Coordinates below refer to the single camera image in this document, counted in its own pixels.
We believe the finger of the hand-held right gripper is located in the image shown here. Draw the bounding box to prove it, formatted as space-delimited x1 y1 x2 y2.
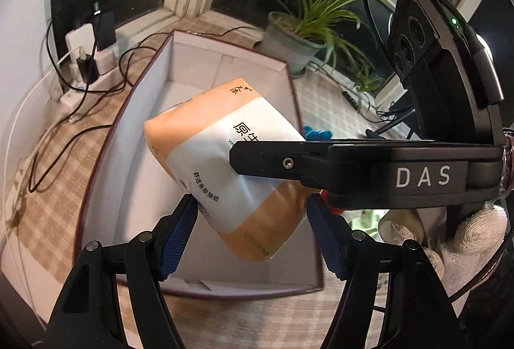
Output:
229 139 331 190

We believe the potted spider plant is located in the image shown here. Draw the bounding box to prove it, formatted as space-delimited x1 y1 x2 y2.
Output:
253 0 386 101

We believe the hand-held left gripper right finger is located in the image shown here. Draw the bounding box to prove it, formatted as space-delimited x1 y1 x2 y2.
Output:
306 194 468 349

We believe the black power adapter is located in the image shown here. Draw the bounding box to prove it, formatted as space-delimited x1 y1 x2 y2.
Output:
89 3 117 50

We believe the black power cable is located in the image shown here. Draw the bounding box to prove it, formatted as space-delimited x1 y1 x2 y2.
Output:
30 22 258 193

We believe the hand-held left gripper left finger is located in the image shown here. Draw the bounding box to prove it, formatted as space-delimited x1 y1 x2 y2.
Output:
44 194 199 349

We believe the white wall charger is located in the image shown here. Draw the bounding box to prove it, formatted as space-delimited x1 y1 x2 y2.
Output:
65 25 97 53

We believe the cream plush item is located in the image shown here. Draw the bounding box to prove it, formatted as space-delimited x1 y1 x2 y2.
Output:
378 208 446 278

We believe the blue soft item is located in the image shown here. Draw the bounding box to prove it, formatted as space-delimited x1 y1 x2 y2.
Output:
303 125 332 142

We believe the white cardboard box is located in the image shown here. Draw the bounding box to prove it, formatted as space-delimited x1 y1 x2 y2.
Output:
74 30 325 299

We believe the black plug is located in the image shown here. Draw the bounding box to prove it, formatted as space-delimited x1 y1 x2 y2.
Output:
77 54 100 84

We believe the peach and white tissue pack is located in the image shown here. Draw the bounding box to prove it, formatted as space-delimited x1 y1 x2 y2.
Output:
144 77 318 263

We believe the white power strip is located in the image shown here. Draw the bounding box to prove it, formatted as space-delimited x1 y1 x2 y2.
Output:
60 44 121 113

